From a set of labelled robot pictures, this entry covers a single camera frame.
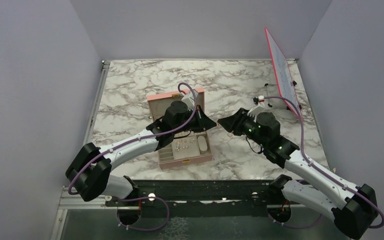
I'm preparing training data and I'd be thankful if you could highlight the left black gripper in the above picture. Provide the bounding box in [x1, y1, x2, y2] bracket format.
[173, 105, 217, 135]

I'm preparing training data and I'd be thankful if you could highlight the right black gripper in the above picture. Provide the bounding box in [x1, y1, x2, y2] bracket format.
[217, 107, 268, 148]

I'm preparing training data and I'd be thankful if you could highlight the pink jewelry box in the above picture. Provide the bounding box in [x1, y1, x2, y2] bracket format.
[147, 90, 213, 170]

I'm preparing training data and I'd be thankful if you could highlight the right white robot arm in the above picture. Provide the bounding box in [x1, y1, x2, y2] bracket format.
[217, 108, 379, 240]

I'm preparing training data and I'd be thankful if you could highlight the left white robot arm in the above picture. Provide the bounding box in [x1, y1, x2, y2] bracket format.
[65, 100, 217, 206]

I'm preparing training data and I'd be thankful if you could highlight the beige watch pillow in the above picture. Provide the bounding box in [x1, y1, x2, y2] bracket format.
[197, 135, 209, 154]

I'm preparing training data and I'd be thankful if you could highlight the black metal base rail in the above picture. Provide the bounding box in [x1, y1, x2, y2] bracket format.
[71, 177, 312, 220]

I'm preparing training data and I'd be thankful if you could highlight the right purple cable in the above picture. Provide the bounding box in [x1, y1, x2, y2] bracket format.
[253, 96, 384, 230]

